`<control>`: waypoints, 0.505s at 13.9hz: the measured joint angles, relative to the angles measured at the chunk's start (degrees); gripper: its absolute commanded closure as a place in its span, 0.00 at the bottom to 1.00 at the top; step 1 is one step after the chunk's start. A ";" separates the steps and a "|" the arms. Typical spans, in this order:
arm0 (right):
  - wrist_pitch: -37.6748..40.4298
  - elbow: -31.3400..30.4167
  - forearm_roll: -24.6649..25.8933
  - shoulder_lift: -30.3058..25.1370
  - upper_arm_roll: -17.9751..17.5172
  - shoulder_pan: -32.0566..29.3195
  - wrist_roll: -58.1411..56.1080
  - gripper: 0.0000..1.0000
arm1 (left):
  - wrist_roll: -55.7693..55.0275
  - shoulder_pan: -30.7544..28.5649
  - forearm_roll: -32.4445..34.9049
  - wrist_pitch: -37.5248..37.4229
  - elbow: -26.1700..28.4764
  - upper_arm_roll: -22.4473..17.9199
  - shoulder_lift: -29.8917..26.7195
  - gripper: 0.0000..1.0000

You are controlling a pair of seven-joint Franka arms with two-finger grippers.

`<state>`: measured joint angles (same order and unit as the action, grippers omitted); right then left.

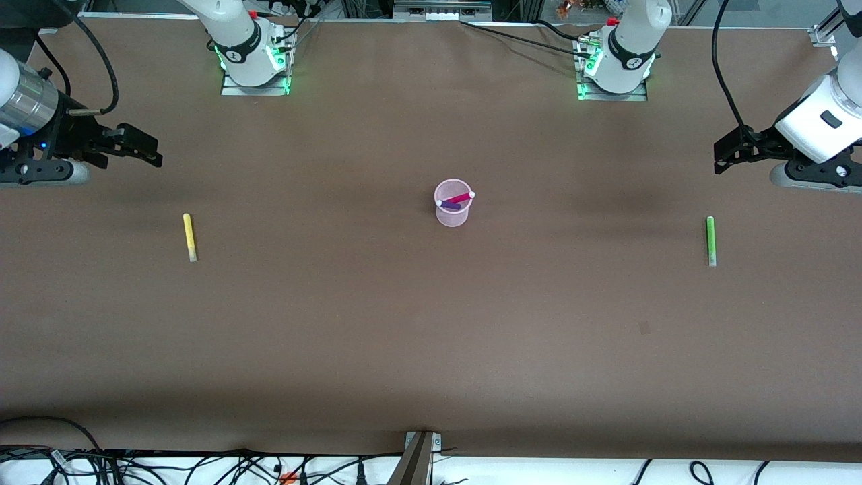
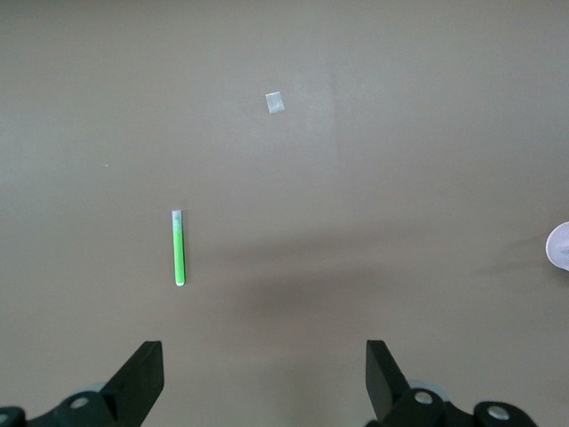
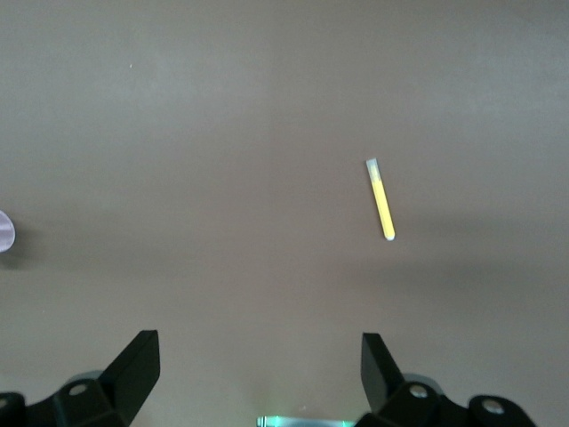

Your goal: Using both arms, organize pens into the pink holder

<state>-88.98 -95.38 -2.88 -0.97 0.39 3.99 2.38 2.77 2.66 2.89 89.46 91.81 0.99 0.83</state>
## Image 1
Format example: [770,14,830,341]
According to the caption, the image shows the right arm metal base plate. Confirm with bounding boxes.
[221,27,293,96]

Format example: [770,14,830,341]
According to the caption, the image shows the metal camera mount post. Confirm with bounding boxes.
[387,431,442,485]

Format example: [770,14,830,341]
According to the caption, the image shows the aluminium corner bracket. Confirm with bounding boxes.
[808,0,851,49]

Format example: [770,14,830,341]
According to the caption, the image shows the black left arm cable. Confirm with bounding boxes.
[712,0,752,133]

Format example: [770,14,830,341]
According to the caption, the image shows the aluminium frame rail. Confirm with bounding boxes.
[393,0,494,22]

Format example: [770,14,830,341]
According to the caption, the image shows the black floor cable bundle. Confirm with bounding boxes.
[0,446,378,485]

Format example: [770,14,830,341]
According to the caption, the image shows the pink pen holder cup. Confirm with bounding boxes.
[433,178,473,228]

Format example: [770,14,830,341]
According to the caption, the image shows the long black table cable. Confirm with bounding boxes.
[460,19,595,60]

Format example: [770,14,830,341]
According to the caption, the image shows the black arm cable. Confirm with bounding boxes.
[712,0,752,133]
[34,0,121,117]

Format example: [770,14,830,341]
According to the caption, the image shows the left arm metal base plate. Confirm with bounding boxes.
[576,34,649,102]

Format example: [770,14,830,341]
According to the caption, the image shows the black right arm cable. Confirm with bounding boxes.
[34,0,121,117]

